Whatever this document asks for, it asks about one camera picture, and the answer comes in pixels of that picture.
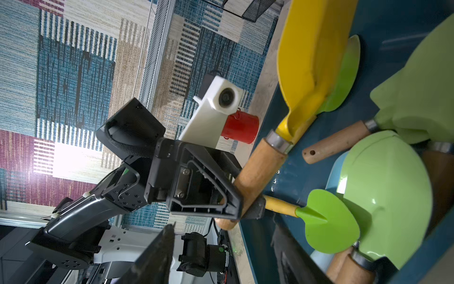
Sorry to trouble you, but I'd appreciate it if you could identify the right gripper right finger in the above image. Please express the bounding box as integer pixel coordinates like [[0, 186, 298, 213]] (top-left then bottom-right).
[[271, 223, 332, 284]]

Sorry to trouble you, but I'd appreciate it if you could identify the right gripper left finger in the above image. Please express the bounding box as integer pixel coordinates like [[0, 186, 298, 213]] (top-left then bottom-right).
[[117, 224, 176, 284]]

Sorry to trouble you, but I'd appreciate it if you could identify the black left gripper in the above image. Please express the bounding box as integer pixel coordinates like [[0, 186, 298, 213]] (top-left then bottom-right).
[[144, 138, 266, 220]]

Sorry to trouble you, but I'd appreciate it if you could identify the green shovel yellow handle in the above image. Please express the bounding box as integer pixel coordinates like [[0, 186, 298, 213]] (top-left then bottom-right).
[[264, 189, 360, 254]]

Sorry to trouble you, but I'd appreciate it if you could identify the yellow shovel wooden handle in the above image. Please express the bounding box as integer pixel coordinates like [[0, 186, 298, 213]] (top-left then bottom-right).
[[234, 1, 358, 213]]

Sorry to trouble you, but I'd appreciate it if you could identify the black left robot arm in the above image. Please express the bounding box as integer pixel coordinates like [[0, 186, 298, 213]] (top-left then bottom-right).
[[27, 99, 265, 270]]

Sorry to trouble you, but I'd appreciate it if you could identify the teal plastic storage box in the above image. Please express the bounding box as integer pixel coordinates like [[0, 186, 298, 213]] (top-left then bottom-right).
[[239, 0, 454, 284]]

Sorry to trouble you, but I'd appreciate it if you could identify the white mesh wall basket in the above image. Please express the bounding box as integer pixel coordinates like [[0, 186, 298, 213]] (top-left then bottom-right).
[[139, 0, 176, 111]]

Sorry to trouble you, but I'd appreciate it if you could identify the black wire shelf rack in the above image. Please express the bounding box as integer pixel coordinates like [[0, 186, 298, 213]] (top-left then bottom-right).
[[203, 0, 282, 23]]

